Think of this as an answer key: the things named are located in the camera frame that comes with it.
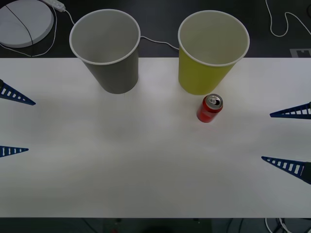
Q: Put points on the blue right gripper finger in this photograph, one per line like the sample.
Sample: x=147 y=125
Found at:
x=279 y=114
x=305 y=173

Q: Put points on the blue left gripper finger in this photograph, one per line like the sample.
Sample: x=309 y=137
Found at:
x=22 y=150
x=14 y=94

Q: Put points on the red drink can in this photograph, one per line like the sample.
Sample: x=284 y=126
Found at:
x=206 y=114

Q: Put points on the grey printed floor marker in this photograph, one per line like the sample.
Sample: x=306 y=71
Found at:
x=295 y=53

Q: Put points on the white round disc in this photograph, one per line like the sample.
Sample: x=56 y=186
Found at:
x=14 y=29

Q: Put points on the yellow-green plastic waste bin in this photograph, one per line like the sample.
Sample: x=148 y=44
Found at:
x=199 y=77

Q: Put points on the white power strip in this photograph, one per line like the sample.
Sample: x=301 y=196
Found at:
x=56 y=4

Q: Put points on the grey plastic waste bin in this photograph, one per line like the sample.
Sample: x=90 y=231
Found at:
x=114 y=72

